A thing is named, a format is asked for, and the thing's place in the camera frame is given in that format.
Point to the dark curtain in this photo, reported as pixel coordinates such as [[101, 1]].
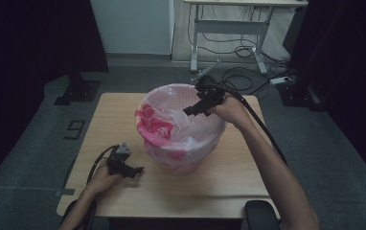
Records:
[[350, 57], [27, 48]]

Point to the pink plastic basket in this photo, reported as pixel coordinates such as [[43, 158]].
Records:
[[184, 167]]

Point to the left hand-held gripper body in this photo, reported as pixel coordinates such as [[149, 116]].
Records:
[[118, 161]]

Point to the black stand base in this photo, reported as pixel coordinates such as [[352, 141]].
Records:
[[299, 96], [79, 91]]

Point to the person's right hand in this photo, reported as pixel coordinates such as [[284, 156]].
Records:
[[232, 110]]

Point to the white and red plastic bag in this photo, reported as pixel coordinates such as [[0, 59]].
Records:
[[158, 126]]

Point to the white power strip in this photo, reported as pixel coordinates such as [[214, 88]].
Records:
[[280, 80]]

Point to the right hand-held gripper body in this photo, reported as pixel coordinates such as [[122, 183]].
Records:
[[210, 91]]

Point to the white desk frame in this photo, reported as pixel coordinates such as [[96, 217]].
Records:
[[232, 27]]

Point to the person's left hand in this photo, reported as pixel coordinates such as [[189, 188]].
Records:
[[102, 182]]

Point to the white cabinet panel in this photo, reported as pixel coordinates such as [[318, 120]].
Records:
[[133, 27]]

